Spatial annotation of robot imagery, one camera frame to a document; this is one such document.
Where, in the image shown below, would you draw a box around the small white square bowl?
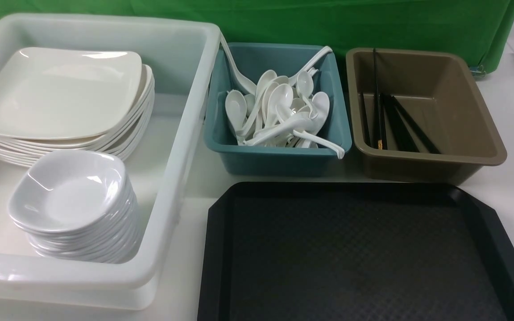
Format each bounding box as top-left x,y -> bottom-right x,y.
8,150 -> 127,234

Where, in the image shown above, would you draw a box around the white square rice plate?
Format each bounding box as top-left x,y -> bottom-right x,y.
0,47 -> 144,140

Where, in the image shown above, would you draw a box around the stack of white bowls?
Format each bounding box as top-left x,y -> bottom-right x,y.
12,177 -> 141,263

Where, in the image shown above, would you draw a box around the stack of white plates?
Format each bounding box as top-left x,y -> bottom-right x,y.
0,64 -> 155,167

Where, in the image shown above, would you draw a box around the teal plastic bin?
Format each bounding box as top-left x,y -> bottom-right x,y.
204,42 -> 353,177

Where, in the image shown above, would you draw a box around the black serving tray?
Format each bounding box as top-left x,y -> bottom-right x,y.
197,181 -> 514,321

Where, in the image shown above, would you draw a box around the large white plastic bin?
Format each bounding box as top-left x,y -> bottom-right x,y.
0,13 -> 221,309

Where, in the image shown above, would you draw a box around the long white ladle spoon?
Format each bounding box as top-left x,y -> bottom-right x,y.
220,33 -> 257,95

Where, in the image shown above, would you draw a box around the pile of white spoons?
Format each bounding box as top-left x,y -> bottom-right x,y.
224,46 -> 345,159

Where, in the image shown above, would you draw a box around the black chopstick gold tip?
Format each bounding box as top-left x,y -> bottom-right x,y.
373,48 -> 386,150

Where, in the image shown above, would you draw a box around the black chopsticks in bin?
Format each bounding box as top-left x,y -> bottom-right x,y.
359,93 -> 441,154

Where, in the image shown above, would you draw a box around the brown plastic bin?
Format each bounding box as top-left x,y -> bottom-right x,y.
345,48 -> 507,185

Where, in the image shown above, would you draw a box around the green backdrop cloth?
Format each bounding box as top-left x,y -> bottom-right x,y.
0,0 -> 514,73

